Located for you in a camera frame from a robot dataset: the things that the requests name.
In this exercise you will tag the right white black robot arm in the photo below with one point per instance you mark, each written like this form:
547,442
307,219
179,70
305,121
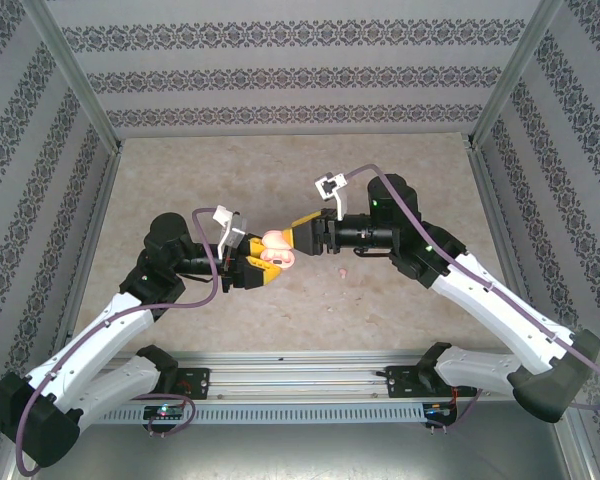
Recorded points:
505,315

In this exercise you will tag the aluminium frame post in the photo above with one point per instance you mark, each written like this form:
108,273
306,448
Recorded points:
67,70
517,70

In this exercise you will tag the pink earbud charging case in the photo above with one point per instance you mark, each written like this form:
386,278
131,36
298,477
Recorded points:
275,250

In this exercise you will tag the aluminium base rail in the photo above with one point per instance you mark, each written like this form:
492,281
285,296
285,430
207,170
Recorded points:
300,380

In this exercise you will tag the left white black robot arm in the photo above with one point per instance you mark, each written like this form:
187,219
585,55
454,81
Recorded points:
105,340

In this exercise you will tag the aluminium side rail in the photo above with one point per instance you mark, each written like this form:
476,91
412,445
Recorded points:
500,215
97,220

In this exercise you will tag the small green circuit board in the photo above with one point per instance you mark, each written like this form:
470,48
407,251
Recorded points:
164,411
440,410

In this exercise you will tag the grey metal sheet panel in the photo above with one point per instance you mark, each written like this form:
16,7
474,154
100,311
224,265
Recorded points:
300,450

